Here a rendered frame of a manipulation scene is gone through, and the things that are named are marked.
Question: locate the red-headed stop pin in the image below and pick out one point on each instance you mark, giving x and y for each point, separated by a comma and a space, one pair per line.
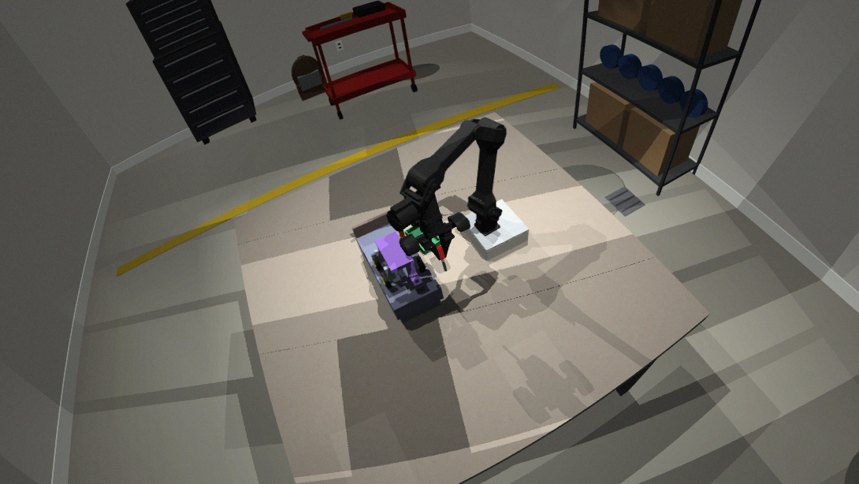
441, 254

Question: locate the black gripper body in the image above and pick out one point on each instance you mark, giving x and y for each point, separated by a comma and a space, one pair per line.
433, 226

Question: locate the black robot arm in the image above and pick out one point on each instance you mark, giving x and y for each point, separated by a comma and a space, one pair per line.
428, 174

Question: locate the green tray floor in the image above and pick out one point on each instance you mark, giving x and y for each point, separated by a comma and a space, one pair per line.
416, 232

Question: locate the green tray rim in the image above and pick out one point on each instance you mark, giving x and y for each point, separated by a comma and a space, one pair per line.
422, 250

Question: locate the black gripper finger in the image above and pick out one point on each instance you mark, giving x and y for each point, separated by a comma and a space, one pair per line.
434, 250
445, 242

